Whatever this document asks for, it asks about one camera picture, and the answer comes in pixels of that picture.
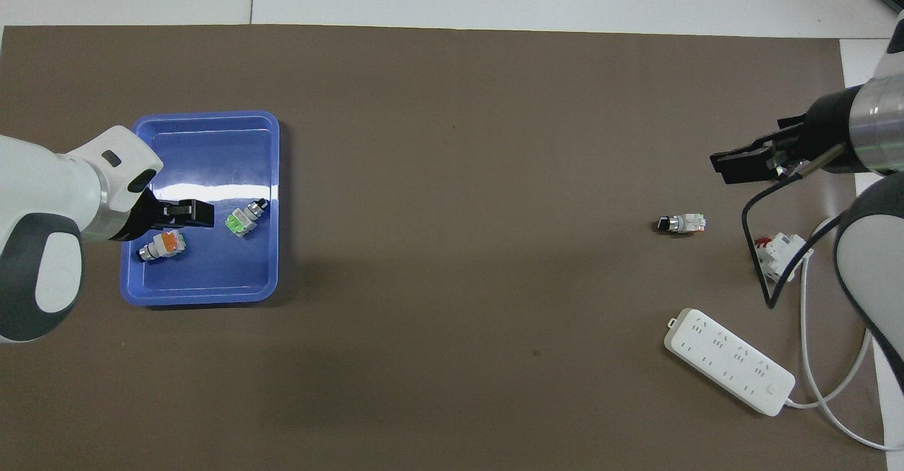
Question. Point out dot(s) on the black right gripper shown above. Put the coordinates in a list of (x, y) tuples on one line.
[(823, 135)]

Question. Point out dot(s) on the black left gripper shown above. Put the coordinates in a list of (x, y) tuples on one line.
[(141, 220)]

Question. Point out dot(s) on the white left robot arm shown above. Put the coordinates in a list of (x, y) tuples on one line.
[(42, 188)]

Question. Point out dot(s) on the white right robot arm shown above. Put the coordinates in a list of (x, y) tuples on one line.
[(879, 128)]

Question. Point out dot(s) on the blue plastic tray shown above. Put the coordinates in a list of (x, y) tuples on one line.
[(205, 273)]

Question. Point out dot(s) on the white red circuit breaker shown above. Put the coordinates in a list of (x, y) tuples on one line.
[(784, 252)]

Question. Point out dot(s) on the white power strip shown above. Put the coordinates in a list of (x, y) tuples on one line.
[(727, 358)]

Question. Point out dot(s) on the brown table mat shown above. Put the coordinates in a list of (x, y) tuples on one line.
[(452, 358)]

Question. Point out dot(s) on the orange silver-head button switch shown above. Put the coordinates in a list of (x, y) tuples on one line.
[(168, 243)]

